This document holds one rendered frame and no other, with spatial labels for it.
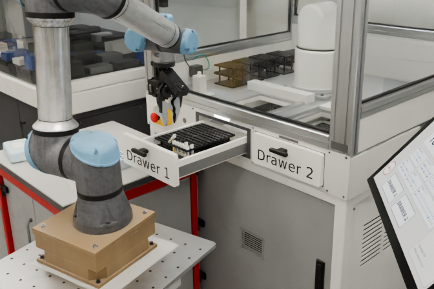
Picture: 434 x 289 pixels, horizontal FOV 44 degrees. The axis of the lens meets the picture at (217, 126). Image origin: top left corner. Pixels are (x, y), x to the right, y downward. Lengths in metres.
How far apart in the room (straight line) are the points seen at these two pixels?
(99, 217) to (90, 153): 0.17
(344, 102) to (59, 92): 0.79
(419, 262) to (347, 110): 0.65
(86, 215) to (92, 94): 1.24
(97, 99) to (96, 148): 1.28
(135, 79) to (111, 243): 1.44
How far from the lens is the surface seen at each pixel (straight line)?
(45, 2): 1.35
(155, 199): 2.03
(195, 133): 1.92
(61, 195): 1.87
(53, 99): 1.40
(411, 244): 1.12
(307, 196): 1.80
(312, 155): 1.69
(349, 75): 1.57
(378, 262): 2.04
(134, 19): 1.39
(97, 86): 2.57
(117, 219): 1.39
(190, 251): 1.49
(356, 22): 1.53
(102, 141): 1.35
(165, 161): 1.71
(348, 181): 1.66
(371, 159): 1.74
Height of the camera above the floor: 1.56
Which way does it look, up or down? 19 degrees down
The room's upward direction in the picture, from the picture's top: 1 degrees counter-clockwise
